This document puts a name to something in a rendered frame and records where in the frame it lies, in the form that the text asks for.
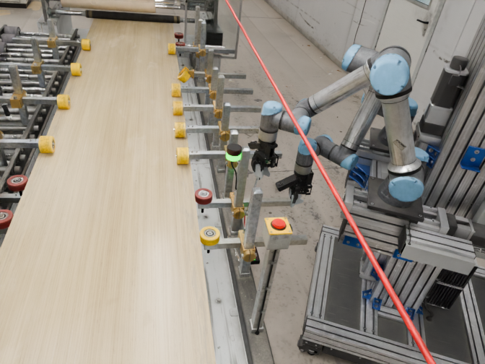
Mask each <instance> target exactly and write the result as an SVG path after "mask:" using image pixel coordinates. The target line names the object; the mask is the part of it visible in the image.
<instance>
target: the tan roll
mask: <svg viewBox="0 0 485 364"><path fill-rule="evenodd" d="M49 1H60V2H61V6H62V7H71V8H83V9H103V10H114V11H125V12H146V13H156V9H155V8H160V9H180V10H185V6H178V5H168V4H155V0H49Z"/></svg>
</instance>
